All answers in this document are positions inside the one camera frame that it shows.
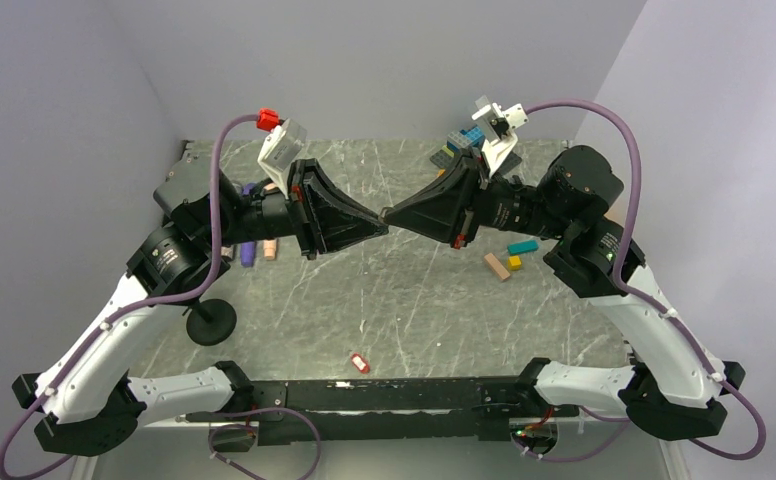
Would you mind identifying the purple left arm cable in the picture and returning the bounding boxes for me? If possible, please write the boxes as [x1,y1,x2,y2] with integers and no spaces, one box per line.
[0,113,262,480]

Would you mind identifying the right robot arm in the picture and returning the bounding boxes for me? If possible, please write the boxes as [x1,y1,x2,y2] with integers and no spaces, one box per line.
[381,146,727,441]

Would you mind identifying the teal toy brick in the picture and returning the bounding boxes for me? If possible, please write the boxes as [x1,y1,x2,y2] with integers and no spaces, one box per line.
[507,240,540,256]

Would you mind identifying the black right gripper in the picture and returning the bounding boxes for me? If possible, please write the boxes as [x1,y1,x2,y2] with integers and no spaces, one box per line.
[385,145,574,248]

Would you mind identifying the peach pink marker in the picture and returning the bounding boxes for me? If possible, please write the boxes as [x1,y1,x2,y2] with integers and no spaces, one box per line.
[262,182,278,260]

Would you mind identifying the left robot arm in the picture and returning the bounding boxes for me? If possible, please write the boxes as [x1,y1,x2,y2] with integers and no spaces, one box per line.
[13,159,388,457]

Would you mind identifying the wooden rectangular block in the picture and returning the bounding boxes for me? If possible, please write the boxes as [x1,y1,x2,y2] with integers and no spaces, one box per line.
[483,253,511,282]

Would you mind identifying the black round microphone stand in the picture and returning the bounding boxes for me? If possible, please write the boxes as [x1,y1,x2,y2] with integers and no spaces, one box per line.
[186,299,237,346]

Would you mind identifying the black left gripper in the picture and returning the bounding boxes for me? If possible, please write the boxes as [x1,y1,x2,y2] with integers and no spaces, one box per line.
[202,157,389,259]

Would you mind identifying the blue toy bricks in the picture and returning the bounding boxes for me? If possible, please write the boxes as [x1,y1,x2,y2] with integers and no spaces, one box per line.
[445,126,485,155]

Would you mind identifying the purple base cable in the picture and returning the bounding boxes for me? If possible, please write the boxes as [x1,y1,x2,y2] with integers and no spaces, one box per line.
[207,403,324,480]

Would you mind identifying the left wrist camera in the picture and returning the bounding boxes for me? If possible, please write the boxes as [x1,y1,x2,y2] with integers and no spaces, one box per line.
[256,108,307,198]

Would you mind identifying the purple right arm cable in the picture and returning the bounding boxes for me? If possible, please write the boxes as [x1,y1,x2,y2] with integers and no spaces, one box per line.
[523,99,768,464]

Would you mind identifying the red key tag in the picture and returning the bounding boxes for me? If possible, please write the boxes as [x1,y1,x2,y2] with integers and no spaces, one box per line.
[350,353,370,374]

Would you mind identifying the purple marker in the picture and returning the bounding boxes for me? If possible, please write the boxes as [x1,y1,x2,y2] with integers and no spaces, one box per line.
[240,183,260,269]

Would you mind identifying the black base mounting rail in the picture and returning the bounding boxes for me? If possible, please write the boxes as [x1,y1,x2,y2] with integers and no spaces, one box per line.
[185,374,581,446]

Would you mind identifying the small yellow cube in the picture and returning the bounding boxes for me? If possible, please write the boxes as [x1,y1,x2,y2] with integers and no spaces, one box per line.
[507,255,523,271]

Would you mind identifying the grey brick baseplate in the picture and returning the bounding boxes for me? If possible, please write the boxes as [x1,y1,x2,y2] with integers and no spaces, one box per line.
[429,144,523,175]

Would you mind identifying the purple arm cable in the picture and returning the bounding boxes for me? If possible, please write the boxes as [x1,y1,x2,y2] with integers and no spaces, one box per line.
[0,113,262,480]
[523,99,768,464]

